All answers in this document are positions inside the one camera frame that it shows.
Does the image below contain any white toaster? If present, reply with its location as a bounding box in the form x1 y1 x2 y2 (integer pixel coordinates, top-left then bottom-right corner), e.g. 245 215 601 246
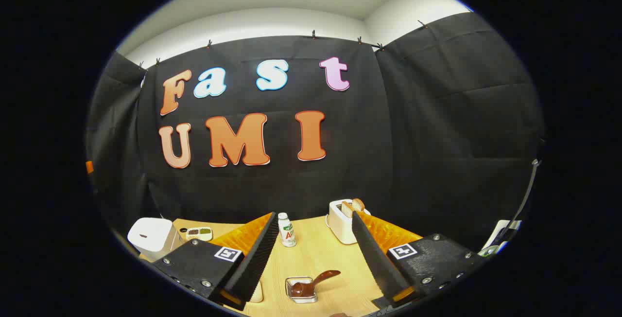
326 199 371 245

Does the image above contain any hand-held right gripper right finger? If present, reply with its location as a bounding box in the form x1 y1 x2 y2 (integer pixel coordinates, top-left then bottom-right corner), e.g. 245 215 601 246
351 211 486 308

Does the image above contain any white divided condiment dish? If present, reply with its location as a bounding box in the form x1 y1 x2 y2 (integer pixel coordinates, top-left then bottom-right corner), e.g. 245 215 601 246
186 227 213 242

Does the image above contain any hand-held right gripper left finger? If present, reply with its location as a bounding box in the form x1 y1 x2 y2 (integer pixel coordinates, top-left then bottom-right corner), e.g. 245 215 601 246
153 212 280 310

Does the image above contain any white board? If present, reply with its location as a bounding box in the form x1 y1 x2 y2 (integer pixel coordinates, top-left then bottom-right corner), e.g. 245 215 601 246
481 220 523 257

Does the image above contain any black curved rod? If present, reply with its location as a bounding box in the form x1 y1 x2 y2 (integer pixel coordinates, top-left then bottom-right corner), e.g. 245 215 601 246
505 159 541 240

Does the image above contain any white drink bottle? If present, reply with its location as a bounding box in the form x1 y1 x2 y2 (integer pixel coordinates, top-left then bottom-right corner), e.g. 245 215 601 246
277 212 297 247

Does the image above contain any white rice cooker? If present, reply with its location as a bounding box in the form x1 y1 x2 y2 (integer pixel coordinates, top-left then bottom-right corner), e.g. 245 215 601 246
127 217 183 262

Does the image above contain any brown wooden spoon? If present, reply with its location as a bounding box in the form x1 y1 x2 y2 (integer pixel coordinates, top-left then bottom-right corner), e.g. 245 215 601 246
291 270 341 298

